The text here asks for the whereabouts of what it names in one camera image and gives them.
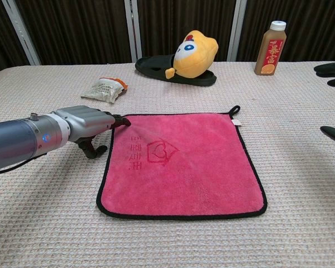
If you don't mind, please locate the black slipper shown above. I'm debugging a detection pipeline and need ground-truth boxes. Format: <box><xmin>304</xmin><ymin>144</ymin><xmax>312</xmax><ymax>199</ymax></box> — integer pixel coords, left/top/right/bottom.
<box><xmin>135</xmin><ymin>54</ymin><xmax>217</xmax><ymax>87</ymax></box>

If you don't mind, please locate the beige woven tablecloth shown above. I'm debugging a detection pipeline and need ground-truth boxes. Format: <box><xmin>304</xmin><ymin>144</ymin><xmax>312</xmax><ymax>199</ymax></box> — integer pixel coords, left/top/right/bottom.
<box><xmin>0</xmin><ymin>60</ymin><xmax>335</xmax><ymax>268</ymax></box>

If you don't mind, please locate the brown drink bottle white cap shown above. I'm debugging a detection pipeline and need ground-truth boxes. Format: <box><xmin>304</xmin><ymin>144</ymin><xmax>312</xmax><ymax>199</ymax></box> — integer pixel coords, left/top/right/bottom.
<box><xmin>254</xmin><ymin>20</ymin><xmax>287</xmax><ymax>76</ymax></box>

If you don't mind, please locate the crumpled snack packet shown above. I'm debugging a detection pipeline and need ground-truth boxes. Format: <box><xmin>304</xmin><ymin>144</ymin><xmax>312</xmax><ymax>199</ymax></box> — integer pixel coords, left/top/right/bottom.
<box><xmin>80</xmin><ymin>77</ymin><xmax>128</xmax><ymax>104</ymax></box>

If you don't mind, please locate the dark ribbed partition panel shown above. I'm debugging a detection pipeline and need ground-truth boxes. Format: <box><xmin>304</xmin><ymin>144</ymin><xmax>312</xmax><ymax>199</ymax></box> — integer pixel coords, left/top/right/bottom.
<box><xmin>136</xmin><ymin>0</ymin><xmax>237</xmax><ymax>63</ymax></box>
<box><xmin>0</xmin><ymin>0</ymin><xmax>31</xmax><ymax>79</ymax></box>
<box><xmin>15</xmin><ymin>0</ymin><xmax>132</xmax><ymax>65</ymax></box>
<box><xmin>237</xmin><ymin>0</ymin><xmax>335</xmax><ymax>62</ymax></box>

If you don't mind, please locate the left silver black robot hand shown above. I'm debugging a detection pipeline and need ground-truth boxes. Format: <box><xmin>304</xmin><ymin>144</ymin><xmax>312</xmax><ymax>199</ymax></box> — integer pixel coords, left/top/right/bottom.
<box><xmin>52</xmin><ymin>106</ymin><xmax>132</xmax><ymax>160</ymax></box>

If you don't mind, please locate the yellow plush toy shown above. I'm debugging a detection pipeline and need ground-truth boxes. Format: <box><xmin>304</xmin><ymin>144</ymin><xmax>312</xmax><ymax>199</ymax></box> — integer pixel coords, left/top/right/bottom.
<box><xmin>165</xmin><ymin>30</ymin><xmax>219</xmax><ymax>80</ymax></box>

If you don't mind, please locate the silver partition post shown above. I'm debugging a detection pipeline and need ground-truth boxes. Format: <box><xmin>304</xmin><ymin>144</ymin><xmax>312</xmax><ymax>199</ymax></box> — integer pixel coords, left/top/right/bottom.
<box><xmin>123</xmin><ymin>0</ymin><xmax>143</xmax><ymax>64</ymax></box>
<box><xmin>1</xmin><ymin>0</ymin><xmax>42</xmax><ymax>66</ymax></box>
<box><xmin>227</xmin><ymin>0</ymin><xmax>248</xmax><ymax>62</ymax></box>

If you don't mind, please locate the pink and grey towel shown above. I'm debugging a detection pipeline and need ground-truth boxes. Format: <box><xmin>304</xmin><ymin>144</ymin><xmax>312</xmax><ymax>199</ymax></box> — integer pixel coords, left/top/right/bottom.
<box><xmin>95</xmin><ymin>105</ymin><xmax>268</xmax><ymax>221</ymax></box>

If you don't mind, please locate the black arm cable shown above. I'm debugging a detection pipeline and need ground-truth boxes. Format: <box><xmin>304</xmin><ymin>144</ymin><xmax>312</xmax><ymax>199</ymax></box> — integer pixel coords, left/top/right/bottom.
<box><xmin>0</xmin><ymin>154</ymin><xmax>44</xmax><ymax>176</ymax></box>

